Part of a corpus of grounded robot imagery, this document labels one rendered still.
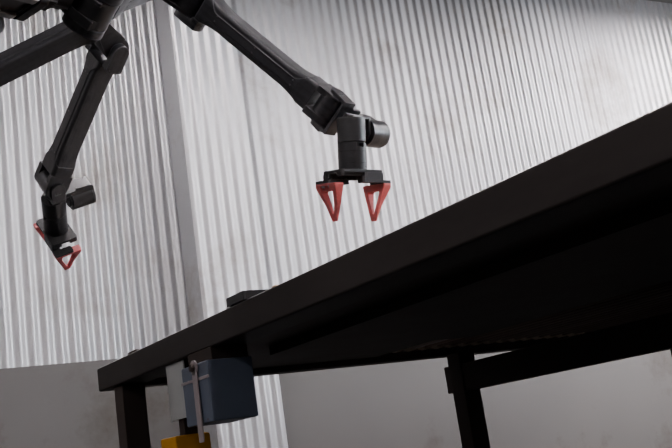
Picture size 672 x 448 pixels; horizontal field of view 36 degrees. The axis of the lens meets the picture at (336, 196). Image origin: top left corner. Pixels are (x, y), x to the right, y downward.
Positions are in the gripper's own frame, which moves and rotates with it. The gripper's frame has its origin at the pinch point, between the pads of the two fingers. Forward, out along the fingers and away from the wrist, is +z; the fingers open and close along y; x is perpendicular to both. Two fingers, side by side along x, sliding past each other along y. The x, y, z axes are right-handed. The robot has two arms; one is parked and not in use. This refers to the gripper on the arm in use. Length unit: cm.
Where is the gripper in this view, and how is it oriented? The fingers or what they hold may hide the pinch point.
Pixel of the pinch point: (354, 217)
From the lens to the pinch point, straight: 200.7
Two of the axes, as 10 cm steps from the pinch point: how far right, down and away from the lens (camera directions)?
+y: 8.0, 0.1, 6.0
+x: -6.0, 0.8, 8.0
